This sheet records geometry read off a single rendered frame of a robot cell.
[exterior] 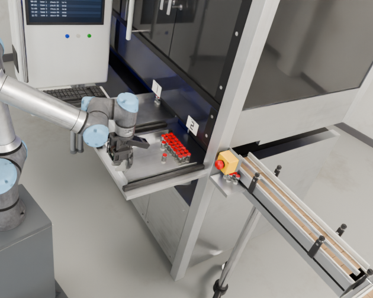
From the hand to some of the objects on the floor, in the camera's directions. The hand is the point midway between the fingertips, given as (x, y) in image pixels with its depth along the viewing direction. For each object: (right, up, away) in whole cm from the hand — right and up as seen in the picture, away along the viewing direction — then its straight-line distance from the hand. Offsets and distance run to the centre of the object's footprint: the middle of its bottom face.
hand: (125, 169), depth 145 cm
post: (+19, -69, +70) cm, 100 cm away
